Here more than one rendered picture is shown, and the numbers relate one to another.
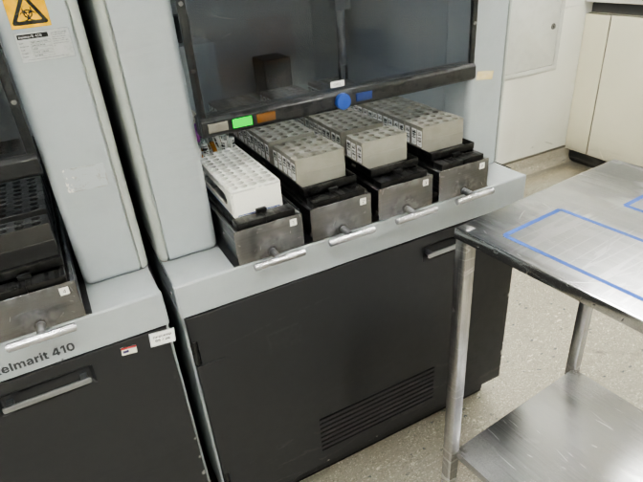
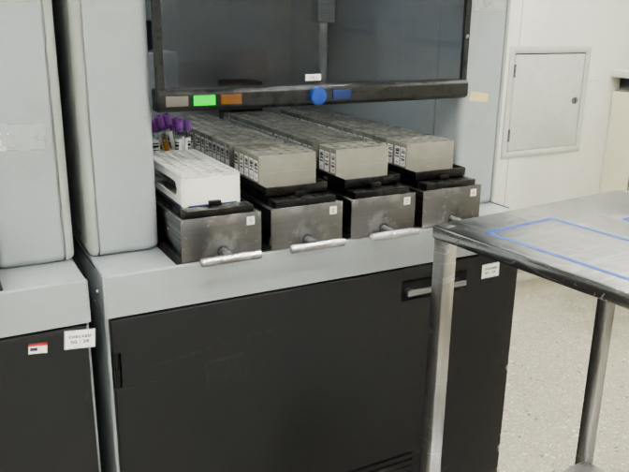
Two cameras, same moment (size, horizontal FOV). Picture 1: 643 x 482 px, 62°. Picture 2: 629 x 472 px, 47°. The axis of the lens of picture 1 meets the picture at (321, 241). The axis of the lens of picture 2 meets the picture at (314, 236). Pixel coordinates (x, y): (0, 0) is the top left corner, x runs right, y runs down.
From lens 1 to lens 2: 27 cm
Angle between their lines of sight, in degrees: 13
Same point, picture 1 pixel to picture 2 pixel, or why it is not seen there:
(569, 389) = not seen: outside the picture
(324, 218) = (287, 223)
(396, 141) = (376, 154)
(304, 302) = (255, 327)
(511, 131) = not seen: hidden behind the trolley
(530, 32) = (548, 104)
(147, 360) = (57, 366)
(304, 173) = (269, 173)
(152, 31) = not seen: outside the picture
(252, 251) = (199, 247)
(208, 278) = (144, 272)
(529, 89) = (548, 170)
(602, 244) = (592, 243)
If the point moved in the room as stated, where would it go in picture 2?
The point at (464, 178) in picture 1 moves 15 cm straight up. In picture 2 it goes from (452, 204) to (458, 124)
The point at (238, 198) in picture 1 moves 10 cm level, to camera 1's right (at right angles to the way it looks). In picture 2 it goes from (190, 184) to (254, 184)
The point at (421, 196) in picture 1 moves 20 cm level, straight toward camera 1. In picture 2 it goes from (402, 216) to (395, 250)
